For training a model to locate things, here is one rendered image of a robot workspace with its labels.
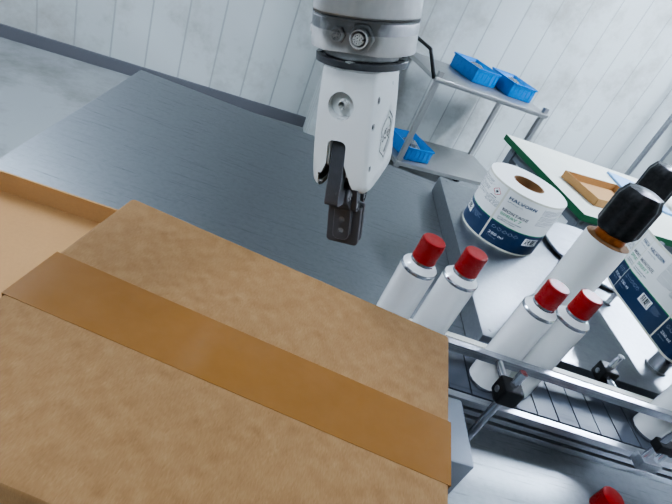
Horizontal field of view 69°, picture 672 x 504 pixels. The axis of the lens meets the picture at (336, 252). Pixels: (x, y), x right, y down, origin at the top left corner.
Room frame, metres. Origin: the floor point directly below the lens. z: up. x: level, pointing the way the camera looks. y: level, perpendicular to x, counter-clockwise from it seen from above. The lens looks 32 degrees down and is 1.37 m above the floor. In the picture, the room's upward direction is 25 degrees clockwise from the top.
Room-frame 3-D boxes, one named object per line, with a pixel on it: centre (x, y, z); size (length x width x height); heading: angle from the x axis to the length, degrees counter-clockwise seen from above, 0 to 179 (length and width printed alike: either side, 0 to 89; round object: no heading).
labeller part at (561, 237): (1.29, -0.66, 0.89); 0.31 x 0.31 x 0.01
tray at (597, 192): (2.25, -0.99, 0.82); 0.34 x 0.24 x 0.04; 118
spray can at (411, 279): (0.58, -0.11, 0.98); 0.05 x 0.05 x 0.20
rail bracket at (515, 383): (0.54, -0.28, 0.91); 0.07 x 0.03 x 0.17; 10
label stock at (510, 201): (1.19, -0.36, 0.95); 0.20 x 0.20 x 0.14
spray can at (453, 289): (0.59, -0.17, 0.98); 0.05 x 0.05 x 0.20
